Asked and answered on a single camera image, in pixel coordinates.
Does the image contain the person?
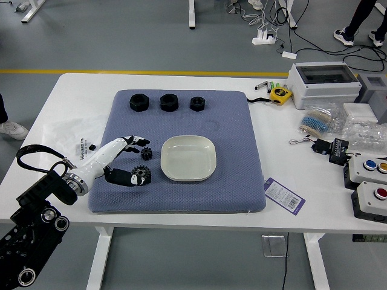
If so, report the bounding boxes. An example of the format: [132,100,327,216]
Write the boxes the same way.
[0,93,30,140]
[333,0,385,48]

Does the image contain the clear bubble bag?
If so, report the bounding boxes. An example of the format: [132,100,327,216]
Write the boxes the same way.
[341,116,387,149]

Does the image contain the black tape measure strap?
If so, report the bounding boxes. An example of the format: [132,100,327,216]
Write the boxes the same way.
[246,96,275,104]

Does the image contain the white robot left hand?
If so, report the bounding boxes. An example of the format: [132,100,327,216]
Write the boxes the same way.
[79,135,151,192]

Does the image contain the grey enclosure with clear lid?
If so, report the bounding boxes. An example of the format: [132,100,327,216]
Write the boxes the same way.
[286,62,363,110]

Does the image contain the blue-grey cushion mat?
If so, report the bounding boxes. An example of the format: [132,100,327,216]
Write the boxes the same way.
[87,89,267,214]

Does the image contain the white floor cables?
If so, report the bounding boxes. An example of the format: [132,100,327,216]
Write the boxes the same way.
[241,0,288,34]

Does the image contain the black hanging cable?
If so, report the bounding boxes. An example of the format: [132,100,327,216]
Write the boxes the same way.
[282,232,290,290]

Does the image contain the black electronic module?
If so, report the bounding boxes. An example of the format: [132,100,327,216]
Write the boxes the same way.
[328,138,353,166]

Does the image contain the blue resistor strip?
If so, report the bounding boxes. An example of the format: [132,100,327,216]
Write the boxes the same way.
[299,109,332,134]

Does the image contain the clear printed plastic bag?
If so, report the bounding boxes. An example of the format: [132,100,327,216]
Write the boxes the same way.
[42,117,105,176]

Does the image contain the white foam block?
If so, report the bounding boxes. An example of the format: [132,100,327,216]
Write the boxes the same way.
[343,103,379,123]

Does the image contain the clear plastic holder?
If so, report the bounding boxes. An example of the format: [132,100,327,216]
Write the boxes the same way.
[261,234,288,258]

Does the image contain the black floor cables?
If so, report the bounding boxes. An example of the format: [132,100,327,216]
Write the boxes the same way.
[272,5,387,72]

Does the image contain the big black gear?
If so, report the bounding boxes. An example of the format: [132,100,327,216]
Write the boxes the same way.
[132,165,152,185]

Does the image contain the large black hex nut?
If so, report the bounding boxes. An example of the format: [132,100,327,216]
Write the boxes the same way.
[129,94,149,112]
[159,93,179,112]

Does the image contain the white background table leg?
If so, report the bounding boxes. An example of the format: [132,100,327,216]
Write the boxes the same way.
[21,0,46,24]
[278,0,299,30]
[187,0,197,30]

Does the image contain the small black round nut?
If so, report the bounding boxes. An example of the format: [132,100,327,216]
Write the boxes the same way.
[189,96,206,112]

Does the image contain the white square plate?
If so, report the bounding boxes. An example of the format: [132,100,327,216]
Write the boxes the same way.
[160,135,217,182]

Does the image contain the white power strip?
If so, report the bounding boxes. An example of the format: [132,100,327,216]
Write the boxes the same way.
[252,30,278,46]

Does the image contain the button box blue yellow buttons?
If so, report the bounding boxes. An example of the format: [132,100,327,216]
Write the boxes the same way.
[343,153,387,190]

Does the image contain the yellow tape measure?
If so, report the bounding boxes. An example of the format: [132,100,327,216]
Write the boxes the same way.
[270,86,293,105]

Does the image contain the small black module with wires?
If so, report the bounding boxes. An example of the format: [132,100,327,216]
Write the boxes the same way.
[289,136,330,155]

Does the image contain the purple paper tag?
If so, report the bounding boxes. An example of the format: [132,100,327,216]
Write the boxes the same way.
[263,176,306,217]

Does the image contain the small grey box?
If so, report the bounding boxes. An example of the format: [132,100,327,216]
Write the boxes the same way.
[354,73,387,121]

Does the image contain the button box red button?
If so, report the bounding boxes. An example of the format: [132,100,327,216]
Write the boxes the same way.
[351,181,387,224]

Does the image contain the clear bag of parts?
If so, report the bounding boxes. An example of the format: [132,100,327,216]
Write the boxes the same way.
[304,101,347,134]

